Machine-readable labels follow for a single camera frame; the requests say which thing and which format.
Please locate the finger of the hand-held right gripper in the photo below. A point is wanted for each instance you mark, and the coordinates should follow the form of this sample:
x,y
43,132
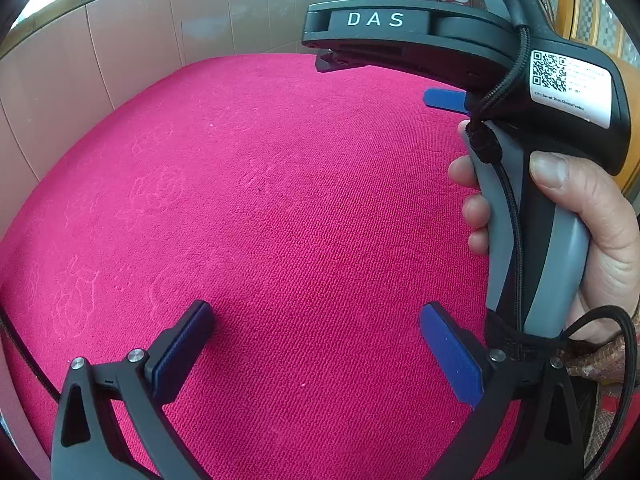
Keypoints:
x,y
442,99

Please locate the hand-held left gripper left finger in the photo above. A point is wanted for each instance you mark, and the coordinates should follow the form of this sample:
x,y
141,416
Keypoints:
x,y
185,340

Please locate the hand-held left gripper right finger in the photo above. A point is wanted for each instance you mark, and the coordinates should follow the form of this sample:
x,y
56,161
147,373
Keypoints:
x,y
450,355

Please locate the person's right forearm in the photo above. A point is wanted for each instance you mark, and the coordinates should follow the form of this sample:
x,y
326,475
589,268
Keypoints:
x,y
595,365

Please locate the person's right hand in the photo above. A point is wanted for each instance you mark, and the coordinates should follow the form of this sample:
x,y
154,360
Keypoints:
x,y
610,240

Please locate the red blanket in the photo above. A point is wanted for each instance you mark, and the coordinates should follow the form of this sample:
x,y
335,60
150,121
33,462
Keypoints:
x,y
280,220

